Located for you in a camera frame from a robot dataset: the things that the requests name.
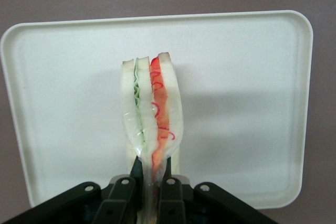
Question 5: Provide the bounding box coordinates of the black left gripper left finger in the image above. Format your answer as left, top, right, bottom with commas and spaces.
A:
5, 156, 144, 224

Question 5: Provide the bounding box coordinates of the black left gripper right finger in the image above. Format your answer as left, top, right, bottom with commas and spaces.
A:
157, 156, 276, 224

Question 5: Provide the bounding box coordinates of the sandwich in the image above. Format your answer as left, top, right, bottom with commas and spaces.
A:
120, 51, 184, 224

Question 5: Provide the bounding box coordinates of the cream plastic tray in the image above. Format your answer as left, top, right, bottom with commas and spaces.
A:
0, 10, 314, 210

